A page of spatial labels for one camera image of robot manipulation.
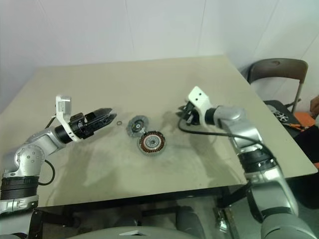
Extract orange box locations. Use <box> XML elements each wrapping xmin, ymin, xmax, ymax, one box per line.
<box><xmin>294</xmin><ymin>112</ymin><xmax>319</xmax><ymax>130</ymax></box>

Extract motor housing with copper windings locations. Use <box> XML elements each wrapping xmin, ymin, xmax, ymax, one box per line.
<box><xmin>137</xmin><ymin>130</ymin><xmax>167</xmax><ymax>157</ymax></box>

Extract grey robot torso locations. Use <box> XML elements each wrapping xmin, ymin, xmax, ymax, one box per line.
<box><xmin>67</xmin><ymin>219</ymin><xmax>207</xmax><ymax>239</ymax></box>

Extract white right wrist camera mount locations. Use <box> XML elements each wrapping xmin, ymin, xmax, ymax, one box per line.
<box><xmin>187</xmin><ymin>86</ymin><xmax>213</xmax><ymax>125</ymax></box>

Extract dark rounded shape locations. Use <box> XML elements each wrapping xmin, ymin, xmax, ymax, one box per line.
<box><xmin>175</xmin><ymin>206</ymin><xmax>206</xmax><ymax>239</ymax></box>
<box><xmin>116</xmin><ymin>219</ymin><xmax>140</xmax><ymax>229</ymax></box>

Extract black round bin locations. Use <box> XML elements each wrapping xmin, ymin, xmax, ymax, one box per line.
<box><xmin>286</xmin><ymin>171</ymin><xmax>319</xmax><ymax>210</ymax></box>

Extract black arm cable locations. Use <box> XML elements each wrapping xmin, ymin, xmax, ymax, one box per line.
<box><xmin>37</xmin><ymin>116</ymin><xmax>57</xmax><ymax>186</ymax></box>
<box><xmin>177</xmin><ymin>117</ymin><xmax>277</xmax><ymax>162</ymax></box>

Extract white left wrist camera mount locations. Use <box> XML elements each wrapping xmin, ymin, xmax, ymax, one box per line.
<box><xmin>55</xmin><ymin>95</ymin><xmax>83</xmax><ymax>143</ymax></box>

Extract dark folding chair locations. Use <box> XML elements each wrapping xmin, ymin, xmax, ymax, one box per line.
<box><xmin>243</xmin><ymin>58</ymin><xmax>319</xmax><ymax>140</ymax></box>

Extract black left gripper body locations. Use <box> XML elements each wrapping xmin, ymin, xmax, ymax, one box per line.
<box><xmin>69</xmin><ymin>112</ymin><xmax>100</xmax><ymax>140</ymax></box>

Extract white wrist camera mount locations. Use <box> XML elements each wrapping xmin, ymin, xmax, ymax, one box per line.
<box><xmin>55</xmin><ymin>95</ymin><xmax>83</xmax><ymax>143</ymax></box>
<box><xmin>187</xmin><ymin>86</ymin><xmax>213</xmax><ymax>125</ymax></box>

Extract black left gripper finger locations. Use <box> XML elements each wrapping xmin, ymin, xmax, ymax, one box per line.
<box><xmin>86</xmin><ymin>107</ymin><xmax>113</xmax><ymax>120</ymax></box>
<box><xmin>93</xmin><ymin>113</ymin><xmax>118</xmax><ymax>131</ymax></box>

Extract spoked wheel on chair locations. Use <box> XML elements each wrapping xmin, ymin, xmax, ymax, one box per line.
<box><xmin>274</xmin><ymin>111</ymin><xmax>289</xmax><ymax>122</ymax></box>

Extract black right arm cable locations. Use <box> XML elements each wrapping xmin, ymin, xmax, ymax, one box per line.
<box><xmin>177</xmin><ymin>117</ymin><xmax>277</xmax><ymax>162</ymax></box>

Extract rusty metal bracket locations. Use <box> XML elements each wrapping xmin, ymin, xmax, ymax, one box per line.
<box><xmin>213</xmin><ymin>206</ymin><xmax>240</xmax><ymax>239</ymax></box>

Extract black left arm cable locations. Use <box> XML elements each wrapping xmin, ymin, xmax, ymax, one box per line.
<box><xmin>37</xmin><ymin>116</ymin><xmax>57</xmax><ymax>186</ymax></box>

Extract grey round motor lid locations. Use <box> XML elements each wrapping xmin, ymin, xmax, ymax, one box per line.
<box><xmin>126</xmin><ymin>116</ymin><xmax>150</xmax><ymax>137</ymax></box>

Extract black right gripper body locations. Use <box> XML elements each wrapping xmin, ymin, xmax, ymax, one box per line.
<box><xmin>183</xmin><ymin>101</ymin><xmax>204</xmax><ymax>125</ymax></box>

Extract black table frame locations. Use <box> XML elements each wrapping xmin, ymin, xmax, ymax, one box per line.
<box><xmin>32</xmin><ymin>184</ymin><xmax>252</xmax><ymax>225</ymax></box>

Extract orange handled pliers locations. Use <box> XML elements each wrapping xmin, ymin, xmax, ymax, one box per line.
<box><xmin>286</xmin><ymin>123</ymin><xmax>311</xmax><ymax>130</ymax></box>

